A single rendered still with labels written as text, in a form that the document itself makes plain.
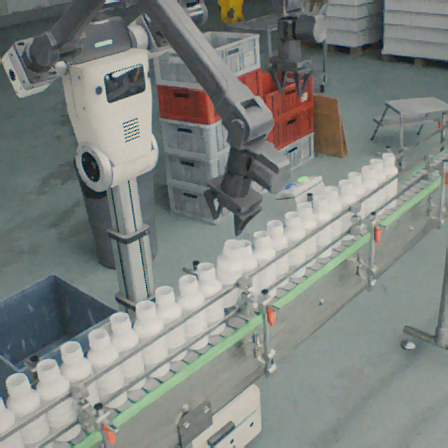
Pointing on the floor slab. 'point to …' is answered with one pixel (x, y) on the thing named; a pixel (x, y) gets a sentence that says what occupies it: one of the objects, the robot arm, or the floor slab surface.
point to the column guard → (231, 11)
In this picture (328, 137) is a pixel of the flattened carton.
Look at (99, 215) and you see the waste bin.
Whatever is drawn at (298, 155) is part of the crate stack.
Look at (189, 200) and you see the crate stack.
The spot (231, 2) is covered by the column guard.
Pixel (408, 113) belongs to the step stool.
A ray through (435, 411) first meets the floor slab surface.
